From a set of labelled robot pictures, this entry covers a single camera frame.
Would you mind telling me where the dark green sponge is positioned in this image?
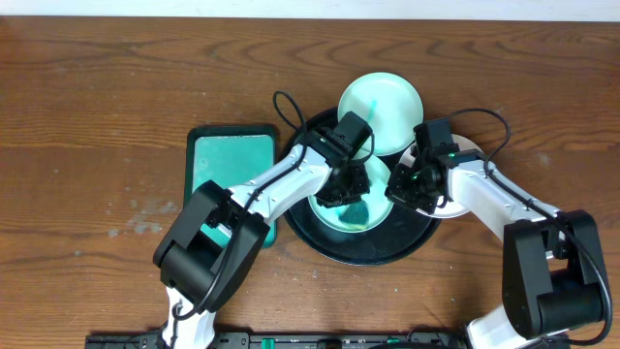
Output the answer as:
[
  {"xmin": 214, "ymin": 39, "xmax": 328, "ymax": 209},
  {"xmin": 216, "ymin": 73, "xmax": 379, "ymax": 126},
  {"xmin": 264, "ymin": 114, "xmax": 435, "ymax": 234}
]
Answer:
[{"xmin": 338, "ymin": 201, "xmax": 370, "ymax": 231}]

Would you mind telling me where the mint plate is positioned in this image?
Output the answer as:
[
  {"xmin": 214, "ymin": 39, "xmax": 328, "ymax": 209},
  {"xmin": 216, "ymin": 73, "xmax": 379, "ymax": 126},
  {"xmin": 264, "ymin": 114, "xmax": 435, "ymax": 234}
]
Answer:
[
  {"xmin": 337, "ymin": 72, "xmax": 423, "ymax": 157},
  {"xmin": 308, "ymin": 156, "xmax": 393, "ymax": 234}
]

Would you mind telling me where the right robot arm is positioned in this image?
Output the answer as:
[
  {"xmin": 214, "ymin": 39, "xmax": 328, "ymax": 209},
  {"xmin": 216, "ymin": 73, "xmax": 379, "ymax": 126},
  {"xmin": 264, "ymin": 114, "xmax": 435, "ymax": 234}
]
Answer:
[{"xmin": 387, "ymin": 150, "xmax": 613, "ymax": 348}]

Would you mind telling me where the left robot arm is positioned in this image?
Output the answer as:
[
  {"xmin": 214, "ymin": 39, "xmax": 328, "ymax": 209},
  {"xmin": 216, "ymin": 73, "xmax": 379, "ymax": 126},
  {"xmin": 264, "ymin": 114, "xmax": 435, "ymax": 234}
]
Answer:
[{"xmin": 153, "ymin": 127, "xmax": 375, "ymax": 348}]

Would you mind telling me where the black round tray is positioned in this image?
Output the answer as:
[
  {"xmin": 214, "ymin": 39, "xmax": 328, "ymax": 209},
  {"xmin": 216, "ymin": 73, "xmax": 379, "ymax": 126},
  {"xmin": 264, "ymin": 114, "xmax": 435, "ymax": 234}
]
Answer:
[{"xmin": 280, "ymin": 106, "xmax": 443, "ymax": 267}]

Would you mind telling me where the green rectangular tray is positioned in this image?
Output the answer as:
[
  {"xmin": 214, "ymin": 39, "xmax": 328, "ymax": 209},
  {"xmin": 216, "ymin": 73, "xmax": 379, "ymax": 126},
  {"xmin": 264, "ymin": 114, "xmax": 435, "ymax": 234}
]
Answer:
[{"xmin": 183, "ymin": 124, "xmax": 278, "ymax": 249}]

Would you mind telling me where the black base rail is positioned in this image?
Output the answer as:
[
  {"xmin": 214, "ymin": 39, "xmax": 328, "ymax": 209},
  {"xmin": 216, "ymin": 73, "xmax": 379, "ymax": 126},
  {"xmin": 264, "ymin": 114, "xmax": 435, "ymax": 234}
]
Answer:
[{"xmin": 84, "ymin": 331, "xmax": 469, "ymax": 349}]

